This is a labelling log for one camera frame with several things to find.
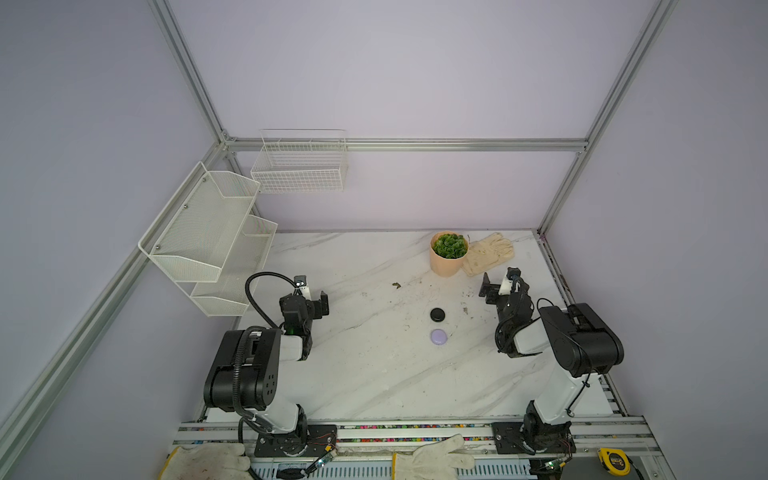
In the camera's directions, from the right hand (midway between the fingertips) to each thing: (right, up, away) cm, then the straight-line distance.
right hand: (500, 273), depth 93 cm
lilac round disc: (-20, -20, -3) cm, 28 cm away
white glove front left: (-77, -44, -23) cm, 92 cm away
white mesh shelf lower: (-74, -4, -20) cm, 77 cm away
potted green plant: (-15, +7, +8) cm, 18 cm away
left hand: (-62, -7, +1) cm, 63 cm away
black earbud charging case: (-20, -14, +2) cm, 24 cm away
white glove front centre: (-24, -44, -23) cm, 55 cm away
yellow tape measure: (+18, -43, -24) cm, 53 cm away
